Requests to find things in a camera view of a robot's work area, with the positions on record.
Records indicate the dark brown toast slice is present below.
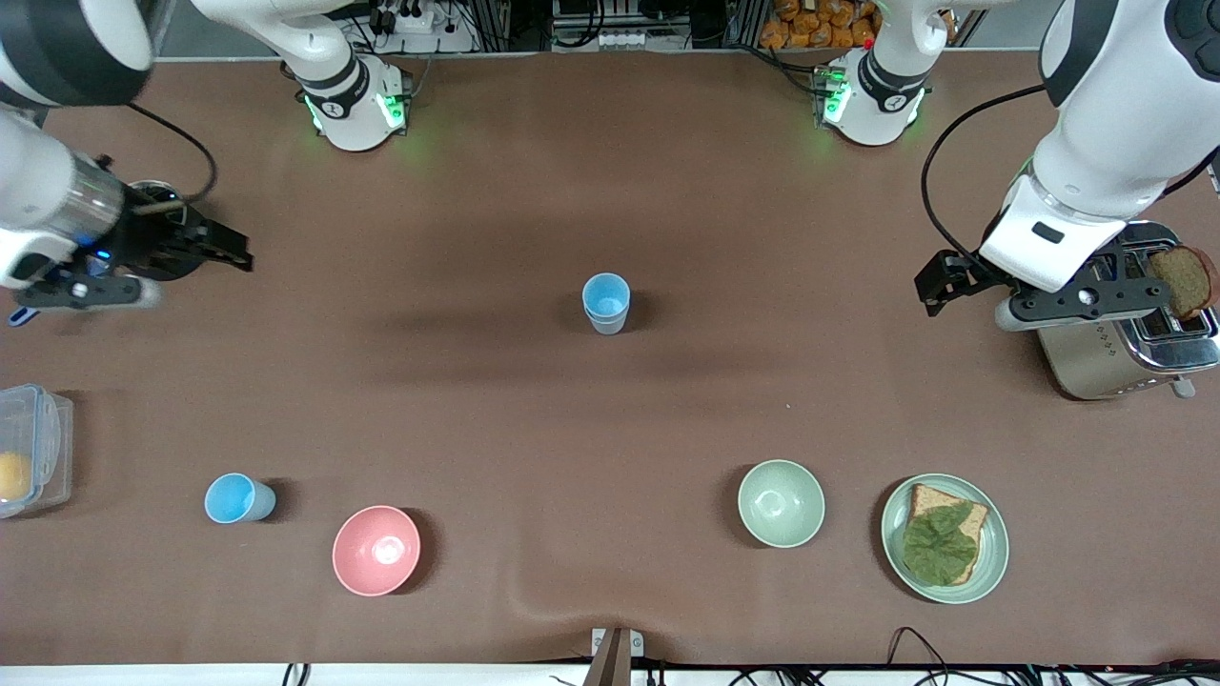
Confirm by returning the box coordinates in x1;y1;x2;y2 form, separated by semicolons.
1149;245;1220;321

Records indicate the beige and chrome toaster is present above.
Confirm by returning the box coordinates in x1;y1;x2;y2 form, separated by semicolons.
1034;221;1220;401

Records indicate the glass pot lid blue knob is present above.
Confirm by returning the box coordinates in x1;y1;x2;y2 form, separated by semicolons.
124;179;187;215

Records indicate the clear plastic food container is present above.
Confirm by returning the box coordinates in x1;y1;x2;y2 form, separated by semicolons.
0;383;75;520

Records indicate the orange round fruit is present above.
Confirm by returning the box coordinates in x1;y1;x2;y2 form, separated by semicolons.
0;451;35;504

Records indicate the brown bread slice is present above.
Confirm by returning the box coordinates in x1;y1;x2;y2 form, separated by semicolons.
904;483;990;586

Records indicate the pale green plate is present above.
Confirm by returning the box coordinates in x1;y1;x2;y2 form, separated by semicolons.
880;473;1010;605

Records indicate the green lettuce leaf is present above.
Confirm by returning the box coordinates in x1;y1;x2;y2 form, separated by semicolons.
902;502;981;586

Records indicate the pale green bowl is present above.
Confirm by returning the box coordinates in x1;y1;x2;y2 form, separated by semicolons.
737;459;826;550

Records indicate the orange packaged snacks pile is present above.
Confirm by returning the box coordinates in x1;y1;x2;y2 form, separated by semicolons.
761;0;883;50

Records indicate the pink bowl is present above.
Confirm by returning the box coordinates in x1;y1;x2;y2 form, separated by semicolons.
332;505;422;598

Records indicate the brown table mat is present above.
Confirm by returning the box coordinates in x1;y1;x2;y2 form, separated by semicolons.
0;50;1220;668

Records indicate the dark navy saucepan blue handle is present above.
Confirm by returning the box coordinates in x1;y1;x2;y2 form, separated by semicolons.
8;179;213;328

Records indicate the dark pole with metal bracket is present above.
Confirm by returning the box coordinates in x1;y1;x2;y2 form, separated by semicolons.
583;626;645;686

